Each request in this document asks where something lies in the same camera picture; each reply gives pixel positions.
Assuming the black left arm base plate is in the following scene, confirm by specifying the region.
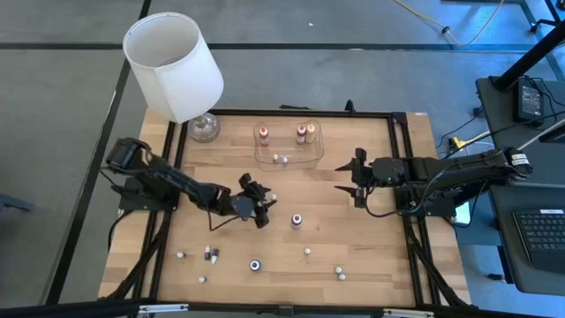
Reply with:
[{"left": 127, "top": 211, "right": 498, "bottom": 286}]
[{"left": 110, "top": 176, "right": 182, "bottom": 212}]

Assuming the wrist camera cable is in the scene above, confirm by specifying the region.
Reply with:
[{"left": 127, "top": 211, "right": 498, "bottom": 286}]
[
  {"left": 364, "top": 185, "right": 442, "bottom": 219},
  {"left": 205, "top": 201, "right": 242, "bottom": 232}
]

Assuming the white shade table lamp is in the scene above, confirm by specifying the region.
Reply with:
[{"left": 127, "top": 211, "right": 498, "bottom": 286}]
[{"left": 122, "top": 11, "right": 225, "bottom": 143}]

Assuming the black power adapter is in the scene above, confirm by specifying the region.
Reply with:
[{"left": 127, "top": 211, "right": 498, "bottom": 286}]
[{"left": 513, "top": 78, "right": 545, "bottom": 127}]

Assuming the grey chair leg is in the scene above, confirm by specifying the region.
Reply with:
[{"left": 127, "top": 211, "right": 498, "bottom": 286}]
[{"left": 0, "top": 193, "right": 35, "bottom": 214}]

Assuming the black chair base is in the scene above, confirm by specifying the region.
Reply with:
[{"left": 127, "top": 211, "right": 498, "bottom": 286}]
[{"left": 528, "top": 0, "right": 565, "bottom": 35}]

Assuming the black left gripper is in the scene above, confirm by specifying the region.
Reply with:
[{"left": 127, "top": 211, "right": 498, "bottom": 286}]
[{"left": 218, "top": 173, "right": 278, "bottom": 230}]

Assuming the white cable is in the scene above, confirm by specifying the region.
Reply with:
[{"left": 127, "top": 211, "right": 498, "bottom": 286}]
[{"left": 514, "top": 117, "right": 565, "bottom": 154}]

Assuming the black keyboard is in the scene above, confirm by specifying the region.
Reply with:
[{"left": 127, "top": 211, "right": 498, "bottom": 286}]
[{"left": 512, "top": 208, "right": 565, "bottom": 275}]

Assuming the black diagonal pole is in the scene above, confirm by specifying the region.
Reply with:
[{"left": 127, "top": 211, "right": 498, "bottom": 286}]
[{"left": 491, "top": 19, "right": 565, "bottom": 93}]

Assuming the yellow floor cable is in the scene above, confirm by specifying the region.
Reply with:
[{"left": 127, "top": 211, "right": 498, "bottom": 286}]
[{"left": 394, "top": 0, "right": 507, "bottom": 48}]

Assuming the dark grey side desk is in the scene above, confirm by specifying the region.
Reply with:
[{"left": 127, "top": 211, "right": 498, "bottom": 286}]
[{"left": 475, "top": 77, "right": 565, "bottom": 296}]

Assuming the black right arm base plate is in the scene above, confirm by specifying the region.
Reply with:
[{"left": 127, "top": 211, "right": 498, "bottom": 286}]
[{"left": 394, "top": 176, "right": 458, "bottom": 218}]

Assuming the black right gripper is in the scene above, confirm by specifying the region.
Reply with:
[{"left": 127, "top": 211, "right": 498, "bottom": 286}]
[{"left": 333, "top": 148, "right": 411, "bottom": 209}]

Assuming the black aluminium table frame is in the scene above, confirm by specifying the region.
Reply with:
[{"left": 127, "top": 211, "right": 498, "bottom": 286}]
[{"left": 0, "top": 100, "right": 544, "bottom": 318}]

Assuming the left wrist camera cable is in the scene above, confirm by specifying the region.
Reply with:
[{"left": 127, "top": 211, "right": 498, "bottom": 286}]
[{"left": 205, "top": 201, "right": 242, "bottom": 232}]

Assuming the clear plastic bin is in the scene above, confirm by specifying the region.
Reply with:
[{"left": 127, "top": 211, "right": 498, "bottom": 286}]
[{"left": 252, "top": 121, "right": 326, "bottom": 171}]

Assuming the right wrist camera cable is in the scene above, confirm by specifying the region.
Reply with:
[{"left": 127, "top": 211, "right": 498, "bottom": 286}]
[{"left": 364, "top": 185, "right": 442, "bottom": 219}]

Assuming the silver metal bracket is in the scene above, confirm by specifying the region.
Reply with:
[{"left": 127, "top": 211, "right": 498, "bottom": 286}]
[
  {"left": 382, "top": 308, "right": 436, "bottom": 318},
  {"left": 139, "top": 303, "right": 190, "bottom": 315}
]

